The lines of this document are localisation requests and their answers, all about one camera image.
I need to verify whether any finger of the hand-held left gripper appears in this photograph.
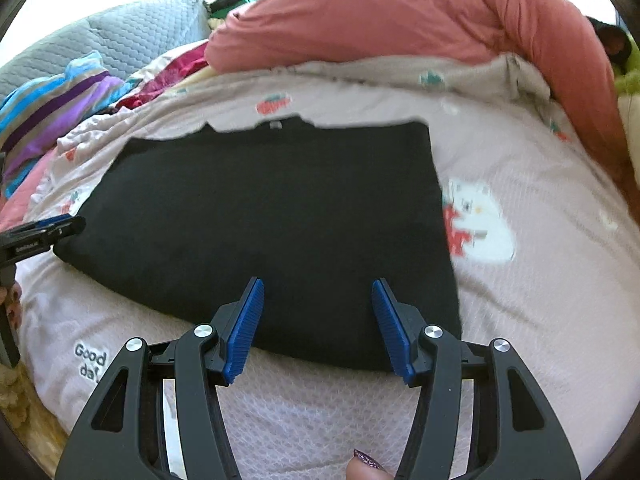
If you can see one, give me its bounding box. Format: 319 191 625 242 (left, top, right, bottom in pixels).
0 214 87 262

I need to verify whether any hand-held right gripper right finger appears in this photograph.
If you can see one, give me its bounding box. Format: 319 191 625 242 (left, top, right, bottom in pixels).
370 276 584 480

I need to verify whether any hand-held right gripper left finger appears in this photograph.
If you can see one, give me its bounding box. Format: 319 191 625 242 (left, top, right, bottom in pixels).
54 276 266 480

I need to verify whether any black shirt with orange patches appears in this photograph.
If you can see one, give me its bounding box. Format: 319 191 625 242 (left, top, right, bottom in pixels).
52 117 463 374

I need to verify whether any stack of folded clothes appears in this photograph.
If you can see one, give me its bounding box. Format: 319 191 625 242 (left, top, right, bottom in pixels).
207 0 263 31

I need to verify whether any person's right hand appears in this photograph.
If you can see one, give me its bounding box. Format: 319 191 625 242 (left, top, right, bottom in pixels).
345 449 389 480

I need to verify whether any pink pillow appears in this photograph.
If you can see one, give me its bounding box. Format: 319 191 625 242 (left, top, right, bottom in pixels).
0 147 56 233

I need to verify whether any beige fluffy rug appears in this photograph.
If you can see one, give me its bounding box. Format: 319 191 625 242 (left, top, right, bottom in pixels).
0 360 66 438

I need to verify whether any striped pillow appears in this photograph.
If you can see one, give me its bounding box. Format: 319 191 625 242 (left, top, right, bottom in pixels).
0 50 133 198

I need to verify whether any strawberry print quilt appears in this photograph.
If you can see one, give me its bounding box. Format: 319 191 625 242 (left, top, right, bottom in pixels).
15 55 640 480

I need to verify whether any cream yellow cloth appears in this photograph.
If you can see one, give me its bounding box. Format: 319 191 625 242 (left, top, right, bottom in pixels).
170 65 221 93

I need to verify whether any grey quilted cushion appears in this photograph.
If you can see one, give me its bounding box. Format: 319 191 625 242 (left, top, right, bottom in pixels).
0 0 211 106

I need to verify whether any red cloth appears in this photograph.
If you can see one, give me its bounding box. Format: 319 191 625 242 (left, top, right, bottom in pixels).
117 42 213 111

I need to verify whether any pink duvet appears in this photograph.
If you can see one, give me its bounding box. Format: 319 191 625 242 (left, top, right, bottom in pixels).
205 0 640 211

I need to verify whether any yellow green cloth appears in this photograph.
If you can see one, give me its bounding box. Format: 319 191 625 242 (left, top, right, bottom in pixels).
612 60 640 128

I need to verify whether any dark cloth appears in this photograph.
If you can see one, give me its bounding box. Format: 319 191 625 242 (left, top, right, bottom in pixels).
585 16 637 65

